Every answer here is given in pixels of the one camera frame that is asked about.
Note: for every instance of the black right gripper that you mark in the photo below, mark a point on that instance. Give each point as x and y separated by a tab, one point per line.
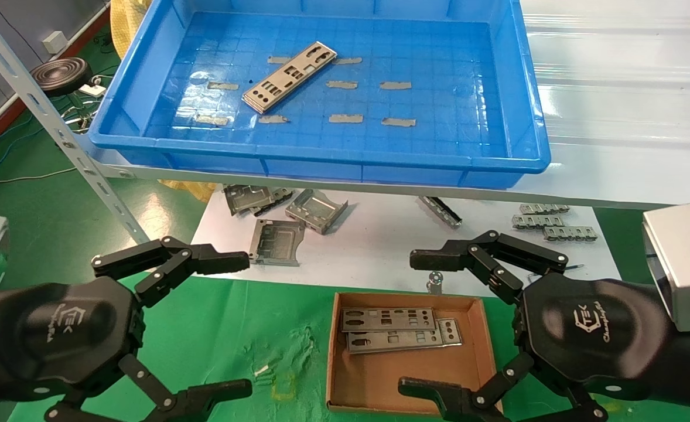
591	334

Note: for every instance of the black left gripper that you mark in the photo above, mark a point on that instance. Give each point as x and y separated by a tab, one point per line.
58	334

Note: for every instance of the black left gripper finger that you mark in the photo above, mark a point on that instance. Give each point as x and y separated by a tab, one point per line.
216	261

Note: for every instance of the silver metal I/O shield plate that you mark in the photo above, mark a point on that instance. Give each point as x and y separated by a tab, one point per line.
252	101
373	321
398	346

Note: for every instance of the brown cardboard box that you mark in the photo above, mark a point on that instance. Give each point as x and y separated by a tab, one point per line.
380	381

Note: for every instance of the blue plastic tray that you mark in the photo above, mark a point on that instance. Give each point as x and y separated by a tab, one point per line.
439	146

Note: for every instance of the silver binder clip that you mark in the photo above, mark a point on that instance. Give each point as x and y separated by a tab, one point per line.
434	287

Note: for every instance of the small white scrap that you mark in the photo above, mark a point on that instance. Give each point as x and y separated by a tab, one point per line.
261	370

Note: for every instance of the white board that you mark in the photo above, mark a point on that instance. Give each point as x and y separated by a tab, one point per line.
380	246

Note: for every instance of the grey tape strip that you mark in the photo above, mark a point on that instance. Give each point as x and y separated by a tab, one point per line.
349	60
273	119
342	84
279	59
395	85
345	118
223	85
212	119
398	122

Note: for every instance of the grey metal connector strip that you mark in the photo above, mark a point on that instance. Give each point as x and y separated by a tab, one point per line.
535	221
570	234
544	208

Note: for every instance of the thin black stick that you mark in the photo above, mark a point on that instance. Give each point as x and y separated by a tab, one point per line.
576	267

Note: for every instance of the white power strip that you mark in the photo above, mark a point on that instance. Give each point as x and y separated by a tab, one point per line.
93	90

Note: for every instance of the black round stool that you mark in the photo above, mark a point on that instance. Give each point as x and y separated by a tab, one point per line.
61	73

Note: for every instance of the grey flat metal frame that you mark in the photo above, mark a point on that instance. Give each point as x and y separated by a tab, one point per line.
257	240

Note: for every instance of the grey folded metal bracket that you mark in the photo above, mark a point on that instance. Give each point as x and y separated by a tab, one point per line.
280	195
242	199

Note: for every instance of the grey U-shaped metal bracket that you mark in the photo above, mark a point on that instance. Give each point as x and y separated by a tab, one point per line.
316	211

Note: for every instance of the grey metal rail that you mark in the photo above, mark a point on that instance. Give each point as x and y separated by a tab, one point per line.
441	214

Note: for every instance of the grey perforated rack post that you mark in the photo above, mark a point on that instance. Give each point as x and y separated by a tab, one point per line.
46	111

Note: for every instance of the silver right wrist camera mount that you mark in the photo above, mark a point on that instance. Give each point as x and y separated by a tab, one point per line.
685	264

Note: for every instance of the white wall socket box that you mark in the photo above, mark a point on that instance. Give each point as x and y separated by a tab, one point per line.
55	41

